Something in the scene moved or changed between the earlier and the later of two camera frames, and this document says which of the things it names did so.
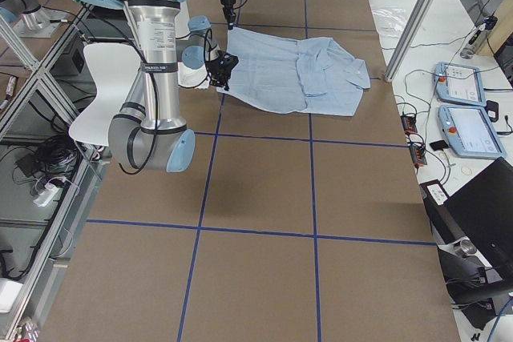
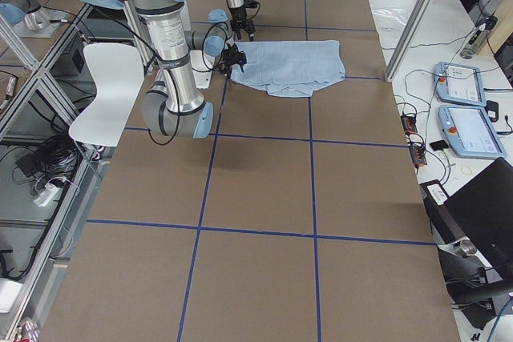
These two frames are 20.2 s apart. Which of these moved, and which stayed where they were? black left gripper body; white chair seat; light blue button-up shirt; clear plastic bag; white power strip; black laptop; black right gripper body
Moved: black left gripper body; light blue button-up shirt; black right gripper body
Stayed: white power strip; clear plastic bag; white chair seat; black laptop
